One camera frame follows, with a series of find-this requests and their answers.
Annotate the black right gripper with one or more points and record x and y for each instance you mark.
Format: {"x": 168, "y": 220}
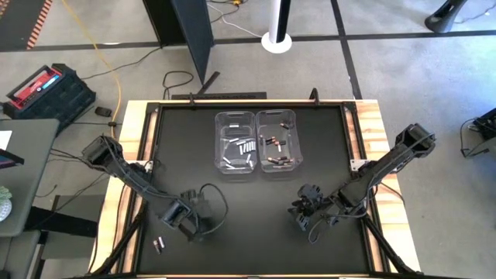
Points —
{"x": 315, "y": 201}

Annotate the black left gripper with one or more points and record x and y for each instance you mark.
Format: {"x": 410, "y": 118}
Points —
{"x": 186, "y": 211}

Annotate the clear plastic bin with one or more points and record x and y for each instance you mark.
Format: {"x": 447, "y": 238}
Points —
{"x": 222, "y": 135}
{"x": 294, "y": 135}

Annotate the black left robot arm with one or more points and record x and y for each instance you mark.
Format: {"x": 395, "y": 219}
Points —
{"x": 128, "y": 174}

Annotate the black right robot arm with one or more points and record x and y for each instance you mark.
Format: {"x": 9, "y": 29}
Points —
{"x": 387, "y": 160}

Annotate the flat black bar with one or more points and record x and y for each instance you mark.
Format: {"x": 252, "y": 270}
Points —
{"x": 232, "y": 95}

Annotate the black partition foot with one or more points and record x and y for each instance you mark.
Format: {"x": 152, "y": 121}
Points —
{"x": 209, "y": 82}

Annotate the small black pouch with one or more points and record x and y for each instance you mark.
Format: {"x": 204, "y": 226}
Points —
{"x": 103, "y": 111}

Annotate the grey side table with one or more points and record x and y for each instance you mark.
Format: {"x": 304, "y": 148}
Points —
{"x": 31, "y": 186}

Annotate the white pole with round base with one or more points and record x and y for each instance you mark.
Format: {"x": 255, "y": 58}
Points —
{"x": 276, "y": 42}

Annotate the grey cabinet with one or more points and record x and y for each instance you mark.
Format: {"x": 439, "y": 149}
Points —
{"x": 17, "y": 255}

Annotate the black and red tool case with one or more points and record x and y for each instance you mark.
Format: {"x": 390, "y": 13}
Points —
{"x": 66, "y": 100}

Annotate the white and green woven ball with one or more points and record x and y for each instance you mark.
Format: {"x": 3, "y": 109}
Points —
{"x": 4, "y": 205}

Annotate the dark partition panel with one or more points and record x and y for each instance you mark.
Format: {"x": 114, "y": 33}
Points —
{"x": 193, "y": 31}

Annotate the black equipment box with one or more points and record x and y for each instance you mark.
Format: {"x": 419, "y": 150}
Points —
{"x": 488, "y": 124}

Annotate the white paper sheet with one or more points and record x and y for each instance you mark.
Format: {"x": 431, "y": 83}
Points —
{"x": 4, "y": 140}

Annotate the black stand base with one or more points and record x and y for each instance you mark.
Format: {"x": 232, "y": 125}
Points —
{"x": 441, "y": 19}

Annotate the black mat with orange stripes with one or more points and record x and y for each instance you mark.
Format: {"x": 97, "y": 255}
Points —
{"x": 19, "y": 23}

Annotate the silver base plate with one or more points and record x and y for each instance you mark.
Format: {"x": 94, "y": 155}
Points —
{"x": 356, "y": 164}

